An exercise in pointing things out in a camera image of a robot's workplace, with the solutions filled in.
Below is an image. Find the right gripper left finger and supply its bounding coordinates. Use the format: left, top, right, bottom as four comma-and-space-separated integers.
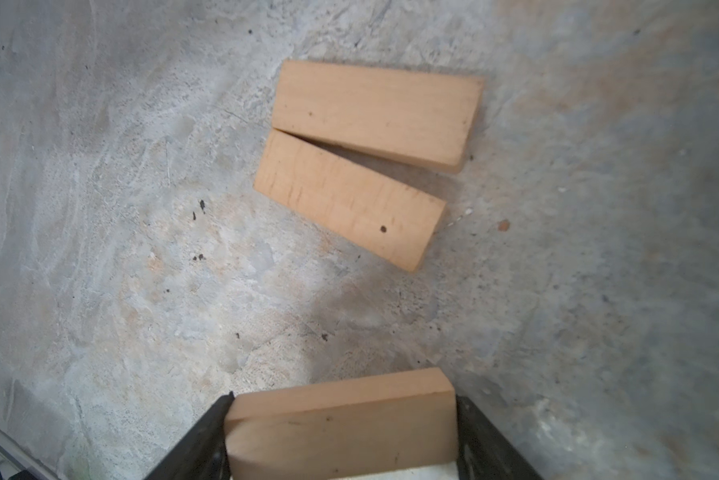
145, 392, 234, 480

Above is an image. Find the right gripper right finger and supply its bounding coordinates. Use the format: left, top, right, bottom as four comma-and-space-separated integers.
457, 395, 543, 480

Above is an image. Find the natural wood block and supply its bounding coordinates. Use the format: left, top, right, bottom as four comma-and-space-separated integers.
253, 129, 445, 272
271, 60, 485, 173
224, 368, 459, 479

